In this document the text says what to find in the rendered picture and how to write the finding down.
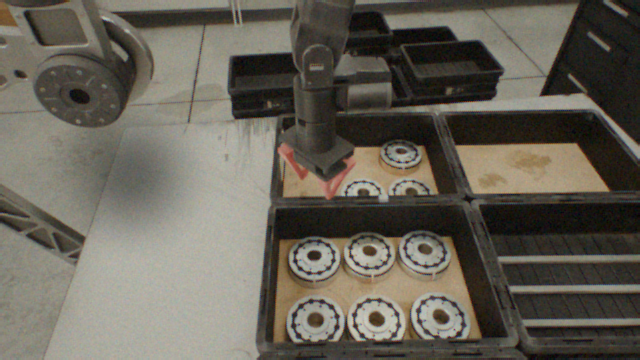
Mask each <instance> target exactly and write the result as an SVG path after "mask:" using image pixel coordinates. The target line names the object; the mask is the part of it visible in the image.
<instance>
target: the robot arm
mask: <svg viewBox="0 0 640 360"><path fill-rule="evenodd" d="M355 2H356V0H295V3H294V8H293V12H292V17H291V22H290V26H289V36H290V43H291V50H292V56H293V62H294V65H295V67H296V68H297V70H298V71H299V73H298V74H296V75H295V76H294V78H293V92H294V108H295V124H296V125H295V126H293V127H292V128H290V129H288V130H287V131H285V132H283V133H282V134H280V135H279V143H280V144H282V143H284V144H285V145H283V146H280V147H279V148H278V152H279V153H280V154H281V156H282V157H283V158H284V159H285V160H286V162H287V163H288V164H289V165H290V166H291V168H292V169H293V170H294V171H295V173H296V175H297V177H298V178H299V179H300V180H301V181H302V180H303V179H305V178H306V177H307V176H308V172H309V171H310V172H311V173H312V174H314V175H315V176H317V177H316V179H317V181H318V183H319V185H320V187H321V188H322V190H323V192H324V194H325V195H326V197H327V199H331V198H332V197H334V196H335V192H336V191H337V189H338V187H339V186H340V184H341V182H342V180H343V179H344V178H345V177H346V176H347V174H348V173H349V172H350V171H351V169H352V168H353V167H354V166H355V165H356V160H355V159H354V158H353V157H351V156H353V155H354V152H355V146H353V145H352V144H350V143H348V142H347V141H345V140H344V139H342V138H340V137H339V136H337V135H335V119H336V87H338V95H339V102H340V106H341V107H344V111H345V113H346V114H354V113H367V112H379V111H388V110H389V108H390V104H391V77H392V76H391V73H390V71H389V69H388V67H387V65H386V62H385V59H384V58H382V57H350V54H342V53H343V50H344V47H345V44H346V41H347V37H348V34H349V31H348V26H349V23H350V20H351V17H352V13H353V10H354V7H355ZM296 162H297V163H298V164H300V165H301V166H302V167H303V169H302V171H301V169H300V168H299V166H298V165H297V163H296ZM334 180H335V183H334V186H333V188H332V190H331V185H332V184H333V182H334Z"/></svg>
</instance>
